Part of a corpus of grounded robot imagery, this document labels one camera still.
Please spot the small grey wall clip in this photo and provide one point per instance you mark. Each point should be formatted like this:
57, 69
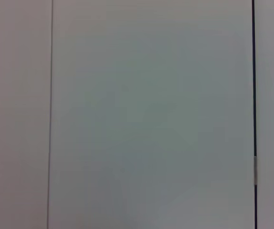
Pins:
255, 170

